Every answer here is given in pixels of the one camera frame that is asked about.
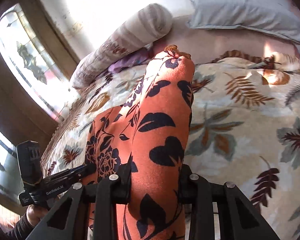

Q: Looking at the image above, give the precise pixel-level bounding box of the striped floral bolster pillow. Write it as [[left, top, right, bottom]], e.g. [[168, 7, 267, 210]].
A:
[[70, 3, 172, 90]]

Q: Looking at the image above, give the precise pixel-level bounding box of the pink bed sheet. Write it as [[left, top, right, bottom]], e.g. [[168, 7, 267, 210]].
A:
[[153, 15, 300, 64]]

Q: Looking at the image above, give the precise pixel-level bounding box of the orange black floral garment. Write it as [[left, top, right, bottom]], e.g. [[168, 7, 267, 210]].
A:
[[83, 45, 194, 239]]

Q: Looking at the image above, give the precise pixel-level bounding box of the dark left sleeve forearm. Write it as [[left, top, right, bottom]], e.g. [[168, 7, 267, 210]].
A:
[[4, 215, 34, 240]]

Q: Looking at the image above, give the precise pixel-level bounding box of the stained glass window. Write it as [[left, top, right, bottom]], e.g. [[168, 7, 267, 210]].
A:
[[0, 4, 76, 197]]

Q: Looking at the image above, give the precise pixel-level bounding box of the left hand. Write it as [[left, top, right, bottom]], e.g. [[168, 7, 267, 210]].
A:
[[26, 205, 48, 227]]

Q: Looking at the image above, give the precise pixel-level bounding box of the grey pillow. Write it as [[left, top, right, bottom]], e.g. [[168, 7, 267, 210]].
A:
[[189, 0, 300, 45]]

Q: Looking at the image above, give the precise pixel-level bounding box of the leaf pattern plush blanket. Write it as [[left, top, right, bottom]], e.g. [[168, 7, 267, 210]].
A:
[[42, 57, 300, 239]]

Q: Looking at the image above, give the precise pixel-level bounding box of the purple cloth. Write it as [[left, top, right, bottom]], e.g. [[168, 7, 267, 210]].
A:
[[108, 47, 154, 73]]

